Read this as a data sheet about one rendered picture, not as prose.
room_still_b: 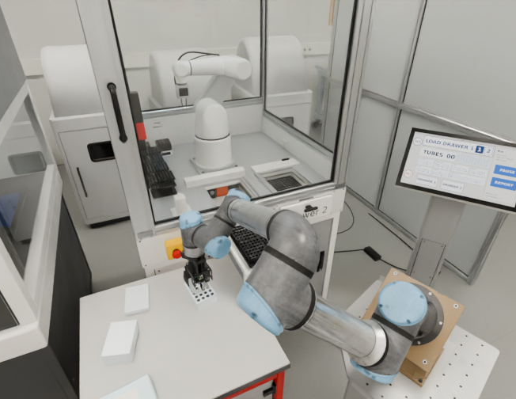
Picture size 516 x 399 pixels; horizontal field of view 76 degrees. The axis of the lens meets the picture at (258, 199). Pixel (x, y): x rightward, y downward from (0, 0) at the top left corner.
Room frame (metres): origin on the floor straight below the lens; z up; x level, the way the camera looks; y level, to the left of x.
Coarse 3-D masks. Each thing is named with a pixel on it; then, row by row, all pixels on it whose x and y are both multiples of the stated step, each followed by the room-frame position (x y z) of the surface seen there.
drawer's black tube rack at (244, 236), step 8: (232, 232) 1.13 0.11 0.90; (240, 232) 1.17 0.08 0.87; (248, 232) 1.13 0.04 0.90; (240, 240) 1.07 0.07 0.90; (248, 240) 1.07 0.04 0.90; (256, 240) 1.11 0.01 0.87; (264, 240) 1.08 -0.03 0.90; (240, 248) 1.06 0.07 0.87; (248, 248) 1.03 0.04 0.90; (256, 248) 1.02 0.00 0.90; (264, 248) 1.02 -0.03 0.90; (248, 264) 0.96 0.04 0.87
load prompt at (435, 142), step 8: (432, 136) 1.54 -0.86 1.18; (424, 144) 1.53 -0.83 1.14; (432, 144) 1.51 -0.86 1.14; (440, 144) 1.50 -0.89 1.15; (448, 144) 1.49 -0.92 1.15; (456, 144) 1.48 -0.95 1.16; (464, 144) 1.46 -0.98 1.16; (472, 144) 1.45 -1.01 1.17; (480, 144) 1.44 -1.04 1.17; (472, 152) 1.43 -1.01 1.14; (480, 152) 1.41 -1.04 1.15; (488, 152) 1.40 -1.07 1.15
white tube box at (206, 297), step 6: (186, 288) 0.91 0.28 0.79; (204, 288) 0.90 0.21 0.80; (210, 288) 0.90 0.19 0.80; (192, 294) 0.87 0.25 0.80; (198, 294) 0.87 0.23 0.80; (204, 294) 0.87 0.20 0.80; (210, 294) 0.87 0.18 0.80; (216, 294) 0.87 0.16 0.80; (192, 300) 0.86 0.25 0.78; (198, 300) 0.85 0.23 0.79; (204, 300) 0.84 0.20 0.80; (210, 300) 0.85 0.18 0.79; (216, 300) 0.87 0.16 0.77; (198, 306) 0.83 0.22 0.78; (204, 306) 0.84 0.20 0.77
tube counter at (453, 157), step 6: (450, 156) 1.44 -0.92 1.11; (456, 156) 1.44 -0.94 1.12; (462, 156) 1.43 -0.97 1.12; (468, 156) 1.42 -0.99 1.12; (474, 156) 1.41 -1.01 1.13; (462, 162) 1.41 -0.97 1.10; (468, 162) 1.40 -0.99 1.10; (474, 162) 1.39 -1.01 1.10; (480, 162) 1.38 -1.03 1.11; (486, 162) 1.37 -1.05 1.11
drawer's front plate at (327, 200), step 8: (312, 200) 1.34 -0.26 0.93; (320, 200) 1.35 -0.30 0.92; (328, 200) 1.37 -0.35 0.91; (280, 208) 1.27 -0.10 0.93; (288, 208) 1.28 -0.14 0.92; (296, 208) 1.30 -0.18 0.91; (304, 208) 1.32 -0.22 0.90; (320, 208) 1.35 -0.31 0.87; (328, 208) 1.38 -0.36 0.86; (304, 216) 1.32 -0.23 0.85; (312, 216) 1.34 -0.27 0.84; (320, 216) 1.36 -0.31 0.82
